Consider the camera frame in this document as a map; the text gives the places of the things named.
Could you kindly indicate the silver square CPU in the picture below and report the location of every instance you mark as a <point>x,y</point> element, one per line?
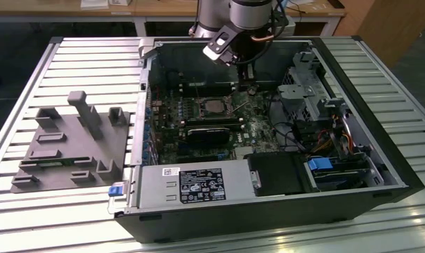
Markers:
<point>217,106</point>

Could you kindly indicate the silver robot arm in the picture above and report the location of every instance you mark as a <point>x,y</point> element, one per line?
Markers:
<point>250,13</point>

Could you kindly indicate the white-clip RAM slot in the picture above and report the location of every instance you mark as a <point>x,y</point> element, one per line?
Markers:
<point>217,83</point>
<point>217,89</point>

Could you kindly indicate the black-clip RAM slot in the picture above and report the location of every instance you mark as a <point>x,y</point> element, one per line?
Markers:
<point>217,86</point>

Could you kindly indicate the CPU socket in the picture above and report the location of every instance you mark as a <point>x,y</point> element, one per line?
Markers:
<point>201,115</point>

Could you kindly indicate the round silver coin battery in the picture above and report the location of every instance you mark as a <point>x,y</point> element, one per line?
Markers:
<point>255,92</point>

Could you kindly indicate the silver perforated drive cage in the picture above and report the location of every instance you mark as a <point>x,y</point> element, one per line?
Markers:
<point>296,91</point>

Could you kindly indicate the black RAM stick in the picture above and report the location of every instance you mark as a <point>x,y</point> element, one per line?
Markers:
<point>213,120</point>
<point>217,125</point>

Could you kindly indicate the green motherboard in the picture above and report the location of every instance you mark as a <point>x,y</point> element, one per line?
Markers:
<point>258,131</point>

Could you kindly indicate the black graphics card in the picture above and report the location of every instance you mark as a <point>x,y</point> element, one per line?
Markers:
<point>209,138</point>

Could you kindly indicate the silver chipset heatsink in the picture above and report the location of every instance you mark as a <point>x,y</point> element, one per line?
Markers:
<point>242,151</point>

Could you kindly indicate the small white box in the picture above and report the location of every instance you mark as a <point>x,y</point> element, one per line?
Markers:
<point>119,2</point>

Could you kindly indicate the wooden cabinet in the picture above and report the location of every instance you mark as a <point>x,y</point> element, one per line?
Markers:
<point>399,26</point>

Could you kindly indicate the black plastic shroud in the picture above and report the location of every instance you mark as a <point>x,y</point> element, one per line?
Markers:
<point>275,174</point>

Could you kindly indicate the blue disk carrier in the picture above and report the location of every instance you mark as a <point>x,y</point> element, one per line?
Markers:
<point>322,163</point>

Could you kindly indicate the white paper box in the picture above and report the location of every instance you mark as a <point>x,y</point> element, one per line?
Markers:
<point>93,4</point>

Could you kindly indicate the silver power supply box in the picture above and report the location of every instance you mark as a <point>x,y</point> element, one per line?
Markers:
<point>157,184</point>

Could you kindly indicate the wooden desk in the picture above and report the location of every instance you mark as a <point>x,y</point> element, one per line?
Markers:
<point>41,11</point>

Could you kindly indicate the grey parts rack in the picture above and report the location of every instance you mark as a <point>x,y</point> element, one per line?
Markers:
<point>75,153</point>

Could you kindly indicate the blue plastic case latch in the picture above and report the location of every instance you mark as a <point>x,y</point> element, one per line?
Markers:
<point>115,191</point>

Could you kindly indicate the black PC case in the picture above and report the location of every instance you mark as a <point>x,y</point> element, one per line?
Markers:
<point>234,226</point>

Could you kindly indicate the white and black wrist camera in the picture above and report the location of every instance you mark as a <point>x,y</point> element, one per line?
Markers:
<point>219,44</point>

